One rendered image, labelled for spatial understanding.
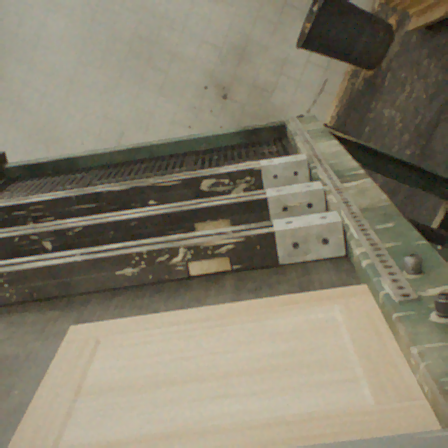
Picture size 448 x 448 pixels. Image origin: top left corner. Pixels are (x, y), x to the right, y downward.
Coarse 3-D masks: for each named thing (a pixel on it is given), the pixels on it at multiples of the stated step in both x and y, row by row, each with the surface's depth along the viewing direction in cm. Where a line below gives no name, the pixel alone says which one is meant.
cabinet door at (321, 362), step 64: (128, 320) 101; (192, 320) 97; (256, 320) 94; (320, 320) 91; (384, 320) 88; (64, 384) 85; (128, 384) 83; (192, 384) 80; (256, 384) 78; (320, 384) 76; (384, 384) 73
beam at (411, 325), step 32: (288, 128) 225; (320, 128) 212; (352, 160) 164; (352, 192) 137; (384, 224) 115; (352, 256) 111; (384, 288) 90; (416, 288) 89; (416, 320) 80; (416, 352) 73
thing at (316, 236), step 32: (256, 224) 120; (288, 224) 116; (320, 224) 114; (32, 256) 123; (64, 256) 121; (96, 256) 117; (128, 256) 117; (160, 256) 117; (192, 256) 117; (224, 256) 116; (256, 256) 116; (288, 256) 116; (320, 256) 116; (0, 288) 119; (32, 288) 119; (64, 288) 119; (96, 288) 119
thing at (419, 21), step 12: (384, 0) 390; (396, 0) 383; (408, 0) 376; (420, 0) 369; (432, 0) 360; (444, 0) 352; (420, 12) 389; (432, 12) 372; (444, 12) 352; (420, 24) 386
